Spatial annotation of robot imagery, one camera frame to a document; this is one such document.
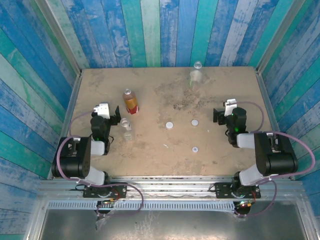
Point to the white bottle cap with print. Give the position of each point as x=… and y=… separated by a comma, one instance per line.
x=195, y=149

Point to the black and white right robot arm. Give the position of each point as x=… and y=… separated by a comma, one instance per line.
x=275, y=157

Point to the aluminium side rail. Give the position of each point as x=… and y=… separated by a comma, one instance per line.
x=71, y=112
x=270, y=112

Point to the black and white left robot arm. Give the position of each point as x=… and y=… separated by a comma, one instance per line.
x=75, y=160

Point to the aluminium corner post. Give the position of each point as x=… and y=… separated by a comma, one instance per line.
x=60, y=37
x=280, y=37

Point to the grey metal sheet panel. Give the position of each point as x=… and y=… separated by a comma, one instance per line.
x=172, y=225

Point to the brown tea bottle red label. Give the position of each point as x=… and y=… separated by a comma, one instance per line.
x=130, y=102

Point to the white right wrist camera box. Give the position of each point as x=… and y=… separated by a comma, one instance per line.
x=229, y=106

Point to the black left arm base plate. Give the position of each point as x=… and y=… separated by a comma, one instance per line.
x=105, y=191

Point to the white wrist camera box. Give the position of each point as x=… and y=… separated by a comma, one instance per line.
x=102, y=110
x=229, y=106

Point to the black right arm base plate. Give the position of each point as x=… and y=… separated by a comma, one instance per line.
x=225, y=191

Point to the wide clear plastic bottle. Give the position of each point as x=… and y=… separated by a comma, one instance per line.
x=195, y=75

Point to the aluminium mounting rail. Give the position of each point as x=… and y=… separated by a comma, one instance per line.
x=170, y=186

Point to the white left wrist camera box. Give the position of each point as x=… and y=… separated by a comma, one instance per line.
x=102, y=110

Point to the narrow clear plastic bottle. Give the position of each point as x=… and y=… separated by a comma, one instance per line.
x=126, y=128

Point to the small white plastic scrap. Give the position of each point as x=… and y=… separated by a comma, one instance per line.
x=165, y=146

